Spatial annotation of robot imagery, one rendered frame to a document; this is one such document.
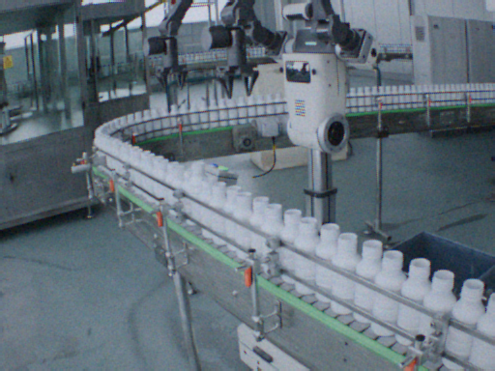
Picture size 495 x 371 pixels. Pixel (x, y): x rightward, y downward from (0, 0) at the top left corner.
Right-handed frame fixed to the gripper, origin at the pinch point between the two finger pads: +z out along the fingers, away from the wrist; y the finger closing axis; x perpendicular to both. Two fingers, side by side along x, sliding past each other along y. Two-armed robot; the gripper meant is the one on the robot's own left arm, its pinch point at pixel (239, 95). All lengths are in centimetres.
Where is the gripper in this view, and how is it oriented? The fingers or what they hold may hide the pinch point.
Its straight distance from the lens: 138.9
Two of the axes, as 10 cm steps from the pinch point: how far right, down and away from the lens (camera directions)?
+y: 8.3, -2.1, 5.1
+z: 0.6, 9.5, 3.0
